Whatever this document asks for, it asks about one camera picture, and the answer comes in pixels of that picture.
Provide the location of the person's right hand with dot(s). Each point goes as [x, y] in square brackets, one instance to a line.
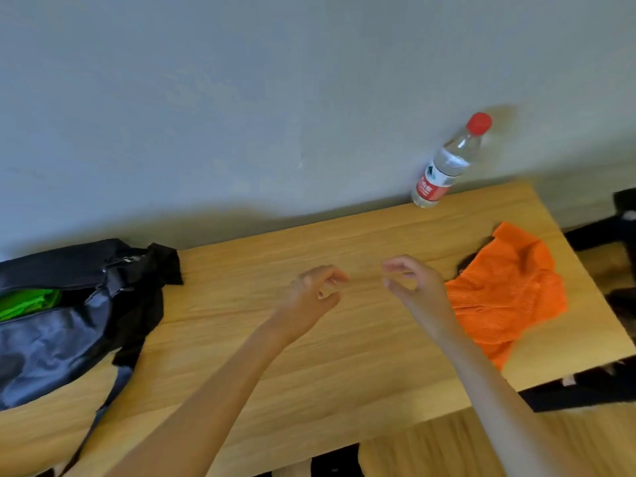
[430, 302]

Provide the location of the person's left hand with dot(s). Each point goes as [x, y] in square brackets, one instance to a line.
[300, 305]

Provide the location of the person's right thumb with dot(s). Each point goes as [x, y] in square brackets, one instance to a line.
[397, 290]

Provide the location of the person's left thumb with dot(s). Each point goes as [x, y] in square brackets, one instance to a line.
[330, 302]

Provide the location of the person's left forearm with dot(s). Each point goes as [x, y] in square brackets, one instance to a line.
[208, 407]

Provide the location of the person's right forearm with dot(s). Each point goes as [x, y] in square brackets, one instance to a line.
[502, 412]

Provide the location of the orange mesh cloth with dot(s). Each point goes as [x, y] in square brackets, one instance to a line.
[507, 293]

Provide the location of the clear water bottle red cap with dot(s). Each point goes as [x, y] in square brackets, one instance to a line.
[444, 166]

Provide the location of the black chair base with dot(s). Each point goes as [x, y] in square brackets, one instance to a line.
[608, 228]

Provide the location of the black fabric bag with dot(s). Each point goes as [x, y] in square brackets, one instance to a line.
[64, 332]

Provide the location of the green cloth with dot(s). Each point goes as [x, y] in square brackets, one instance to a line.
[25, 302]

